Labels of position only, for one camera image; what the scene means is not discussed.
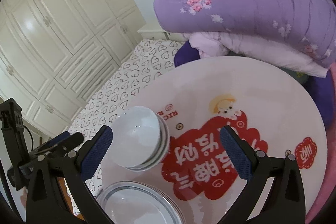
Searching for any black cable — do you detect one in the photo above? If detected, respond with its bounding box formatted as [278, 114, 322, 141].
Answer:
[23, 125, 35, 151]

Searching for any light pink folded blanket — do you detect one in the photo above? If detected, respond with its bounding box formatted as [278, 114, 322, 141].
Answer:
[183, 32, 327, 78]

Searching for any cream nightstand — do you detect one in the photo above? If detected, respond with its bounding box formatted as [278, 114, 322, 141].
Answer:
[137, 20, 186, 42]

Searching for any purple floral quilt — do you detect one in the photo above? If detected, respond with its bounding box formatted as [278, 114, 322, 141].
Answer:
[154, 0, 335, 67]

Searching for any cream wardrobe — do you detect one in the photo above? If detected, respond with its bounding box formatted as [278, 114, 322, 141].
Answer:
[1, 0, 145, 136]

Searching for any heart pattern bed sheet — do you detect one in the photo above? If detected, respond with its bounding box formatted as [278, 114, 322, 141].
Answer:
[64, 39, 186, 217]

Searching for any round white printed table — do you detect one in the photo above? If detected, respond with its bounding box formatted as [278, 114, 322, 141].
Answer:
[101, 56, 328, 224]

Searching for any large white bowl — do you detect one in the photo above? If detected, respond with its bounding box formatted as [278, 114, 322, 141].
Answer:
[108, 106, 170, 172]

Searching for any grey rimmed white plate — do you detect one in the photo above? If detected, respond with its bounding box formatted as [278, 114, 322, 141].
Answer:
[97, 181, 186, 224]

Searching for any dark purple cushion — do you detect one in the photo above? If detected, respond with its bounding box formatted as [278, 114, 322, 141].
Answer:
[174, 41, 201, 67]

